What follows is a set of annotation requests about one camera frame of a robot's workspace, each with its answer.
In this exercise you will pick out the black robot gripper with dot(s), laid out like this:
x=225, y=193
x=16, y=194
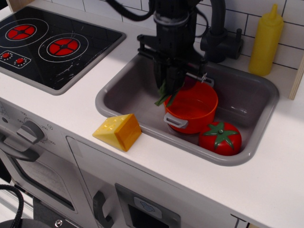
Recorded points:
x=172, y=52

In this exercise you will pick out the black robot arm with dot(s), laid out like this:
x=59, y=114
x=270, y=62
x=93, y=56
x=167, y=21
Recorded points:
x=174, y=10

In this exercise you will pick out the grey plastic sink basin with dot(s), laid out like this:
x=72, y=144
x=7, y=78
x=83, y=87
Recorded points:
x=246, y=101

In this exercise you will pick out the dark grey toy faucet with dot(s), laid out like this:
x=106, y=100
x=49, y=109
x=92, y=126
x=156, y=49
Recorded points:
x=217, y=43

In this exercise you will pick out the yellow toy cheese wedge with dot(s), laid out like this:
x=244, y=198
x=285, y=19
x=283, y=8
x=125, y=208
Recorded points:
x=120, y=131

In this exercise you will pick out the red toy tomato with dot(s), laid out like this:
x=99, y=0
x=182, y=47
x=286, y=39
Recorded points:
x=221, y=138

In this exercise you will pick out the yellow squeeze bottle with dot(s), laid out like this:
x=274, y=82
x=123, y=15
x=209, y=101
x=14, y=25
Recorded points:
x=268, y=33

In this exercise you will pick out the black toy stovetop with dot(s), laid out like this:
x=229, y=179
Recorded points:
x=52, y=52

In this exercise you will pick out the grey dishwasher control panel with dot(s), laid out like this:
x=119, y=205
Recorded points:
x=141, y=212

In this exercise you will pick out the grey oven knob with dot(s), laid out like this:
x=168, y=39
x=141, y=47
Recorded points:
x=30, y=132

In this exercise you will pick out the toy oven door window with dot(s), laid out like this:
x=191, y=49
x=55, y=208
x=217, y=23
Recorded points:
x=45, y=179

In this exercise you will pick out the orange toy pot grey handles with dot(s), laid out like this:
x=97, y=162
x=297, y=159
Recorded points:
x=193, y=107

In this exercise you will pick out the dark cabinet door handle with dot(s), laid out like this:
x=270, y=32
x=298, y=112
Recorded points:
x=99, y=200

